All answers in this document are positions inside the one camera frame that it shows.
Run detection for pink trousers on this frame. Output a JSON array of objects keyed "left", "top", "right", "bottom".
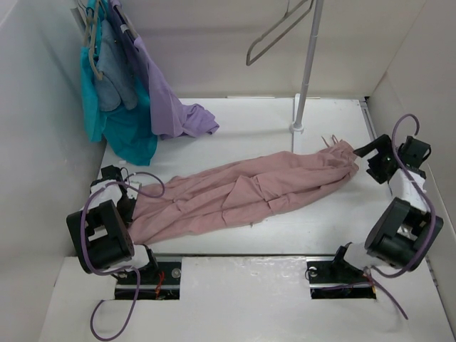
[{"left": 128, "top": 140, "right": 358, "bottom": 244}]

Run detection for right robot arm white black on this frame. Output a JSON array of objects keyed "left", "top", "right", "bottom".
[{"left": 329, "top": 134, "right": 443, "bottom": 281}]

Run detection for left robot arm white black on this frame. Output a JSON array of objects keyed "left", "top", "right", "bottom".
[{"left": 66, "top": 165, "right": 160, "bottom": 284}]

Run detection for grey hanger with clothes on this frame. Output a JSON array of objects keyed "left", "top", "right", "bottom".
[{"left": 77, "top": 0, "right": 108, "bottom": 81}]

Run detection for grey empty hanger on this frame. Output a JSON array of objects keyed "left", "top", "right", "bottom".
[{"left": 245, "top": 0, "right": 315, "bottom": 66}]

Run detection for teal hanging garment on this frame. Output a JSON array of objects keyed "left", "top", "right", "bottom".
[{"left": 80, "top": 2, "right": 157, "bottom": 166}]

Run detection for lilac hanging garment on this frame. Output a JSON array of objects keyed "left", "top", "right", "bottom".
[{"left": 108, "top": 1, "right": 219, "bottom": 140}]

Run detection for blue grey hanging garment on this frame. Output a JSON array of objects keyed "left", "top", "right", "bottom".
[{"left": 95, "top": 20, "right": 138, "bottom": 112}]

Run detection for white rack pole with base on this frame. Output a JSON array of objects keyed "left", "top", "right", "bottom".
[{"left": 290, "top": 0, "right": 324, "bottom": 154}]

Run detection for white left rack pole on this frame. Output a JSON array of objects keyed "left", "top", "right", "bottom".
[{"left": 71, "top": 0, "right": 93, "bottom": 46}]

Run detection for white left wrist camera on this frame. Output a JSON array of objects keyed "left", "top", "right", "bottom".
[{"left": 125, "top": 176, "right": 142, "bottom": 200}]

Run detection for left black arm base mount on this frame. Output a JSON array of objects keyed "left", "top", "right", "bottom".
[{"left": 114, "top": 259, "right": 182, "bottom": 301}]

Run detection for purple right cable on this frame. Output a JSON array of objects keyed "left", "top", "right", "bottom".
[{"left": 368, "top": 113, "right": 437, "bottom": 320}]

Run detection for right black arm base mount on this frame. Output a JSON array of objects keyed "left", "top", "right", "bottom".
[{"left": 305, "top": 259, "right": 376, "bottom": 300}]

